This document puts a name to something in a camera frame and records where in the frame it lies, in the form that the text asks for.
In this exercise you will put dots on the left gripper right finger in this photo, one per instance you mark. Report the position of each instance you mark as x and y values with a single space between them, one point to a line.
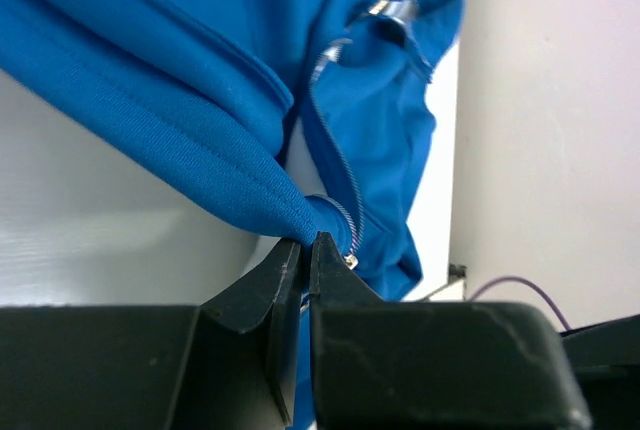
443 365

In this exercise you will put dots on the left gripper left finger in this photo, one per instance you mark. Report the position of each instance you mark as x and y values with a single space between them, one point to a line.
229 363

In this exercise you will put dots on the blue zip jacket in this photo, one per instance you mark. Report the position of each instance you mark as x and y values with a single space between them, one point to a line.
283 118

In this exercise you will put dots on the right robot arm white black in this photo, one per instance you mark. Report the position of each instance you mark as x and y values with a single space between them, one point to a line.
605 361

